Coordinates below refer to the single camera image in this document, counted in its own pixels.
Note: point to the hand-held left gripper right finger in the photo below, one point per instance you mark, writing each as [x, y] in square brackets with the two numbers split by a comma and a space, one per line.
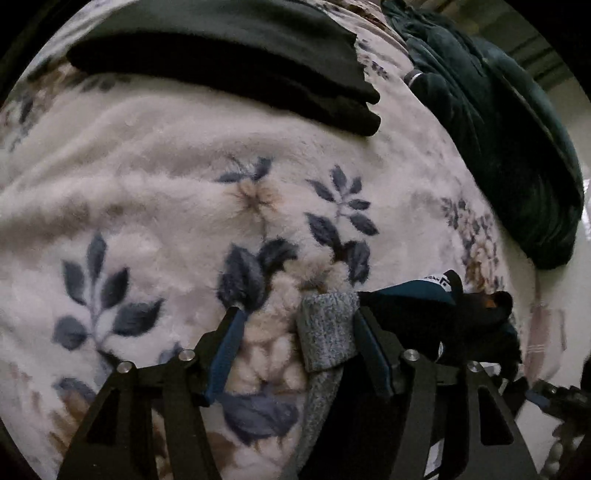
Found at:
[373, 355]

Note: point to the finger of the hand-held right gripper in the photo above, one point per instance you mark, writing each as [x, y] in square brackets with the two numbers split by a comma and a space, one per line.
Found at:
[538, 397]

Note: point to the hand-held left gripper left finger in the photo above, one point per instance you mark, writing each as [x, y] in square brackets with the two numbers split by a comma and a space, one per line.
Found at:
[226, 353]

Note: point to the grey knit sock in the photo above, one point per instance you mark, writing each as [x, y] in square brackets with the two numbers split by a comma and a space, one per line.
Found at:
[328, 332]

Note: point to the dark blue black small garment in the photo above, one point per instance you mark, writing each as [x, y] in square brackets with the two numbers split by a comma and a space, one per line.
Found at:
[415, 318]

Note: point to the folded black clothes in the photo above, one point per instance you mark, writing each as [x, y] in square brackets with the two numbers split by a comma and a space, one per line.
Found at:
[231, 60]

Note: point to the floral fleece blanket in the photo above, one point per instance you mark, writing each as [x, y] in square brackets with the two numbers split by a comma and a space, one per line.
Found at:
[161, 207]

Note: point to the dark green quilt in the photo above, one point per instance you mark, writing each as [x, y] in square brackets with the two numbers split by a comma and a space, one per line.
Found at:
[498, 138]

